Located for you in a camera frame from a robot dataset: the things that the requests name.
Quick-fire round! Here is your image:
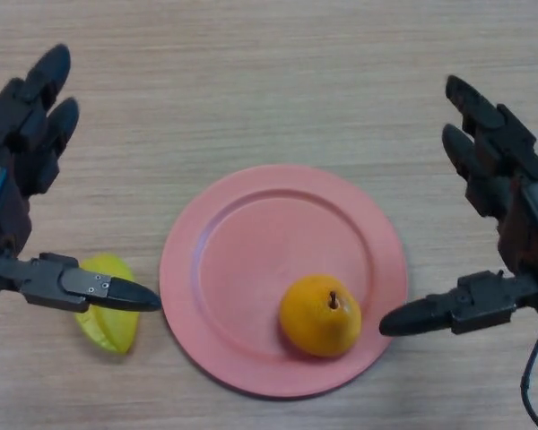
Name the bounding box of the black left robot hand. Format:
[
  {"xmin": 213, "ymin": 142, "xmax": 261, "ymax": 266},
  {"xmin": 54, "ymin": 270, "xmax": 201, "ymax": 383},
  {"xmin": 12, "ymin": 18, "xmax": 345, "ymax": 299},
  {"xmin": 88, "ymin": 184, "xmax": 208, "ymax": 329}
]
[{"xmin": 0, "ymin": 43, "xmax": 162, "ymax": 314}]

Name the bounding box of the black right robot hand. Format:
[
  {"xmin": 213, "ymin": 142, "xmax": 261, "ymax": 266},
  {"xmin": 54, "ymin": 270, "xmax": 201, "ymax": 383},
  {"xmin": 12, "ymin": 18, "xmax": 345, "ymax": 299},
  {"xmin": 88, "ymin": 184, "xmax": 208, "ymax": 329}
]
[{"xmin": 378, "ymin": 74, "xmax": 538, "ymax": 338}]

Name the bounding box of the yellow orange pear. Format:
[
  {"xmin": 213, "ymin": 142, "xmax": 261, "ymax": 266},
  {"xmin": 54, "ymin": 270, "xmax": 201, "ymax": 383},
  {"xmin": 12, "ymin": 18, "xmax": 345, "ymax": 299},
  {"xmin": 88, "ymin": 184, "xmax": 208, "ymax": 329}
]
[{"xmin": 279, "ymin": 273, "xmax": 363, "ymax": 358}]

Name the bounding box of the pink round plate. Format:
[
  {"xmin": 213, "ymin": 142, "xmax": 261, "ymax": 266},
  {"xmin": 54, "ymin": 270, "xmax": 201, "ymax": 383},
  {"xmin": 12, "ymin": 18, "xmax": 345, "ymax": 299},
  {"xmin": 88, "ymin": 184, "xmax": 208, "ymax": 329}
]
[{"xmin": 159, "ymin": 164, "xmax": 409, "ymax": 400}]

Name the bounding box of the yellow starfruit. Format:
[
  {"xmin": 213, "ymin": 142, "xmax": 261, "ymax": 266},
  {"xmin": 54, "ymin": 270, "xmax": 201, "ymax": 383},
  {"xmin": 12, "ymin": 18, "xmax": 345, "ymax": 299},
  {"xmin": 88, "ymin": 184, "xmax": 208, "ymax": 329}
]
[{"xmin": 74, "ymin": 253, "xmax": 141, "ymax": 356}]

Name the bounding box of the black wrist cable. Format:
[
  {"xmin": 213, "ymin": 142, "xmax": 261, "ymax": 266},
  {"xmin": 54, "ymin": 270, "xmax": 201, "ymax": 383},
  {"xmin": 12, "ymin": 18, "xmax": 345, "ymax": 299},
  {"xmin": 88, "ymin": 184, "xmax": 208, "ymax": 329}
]
[{"xmin": 519, "ymin": 325, "xmax": 538, "ymax": 430}]

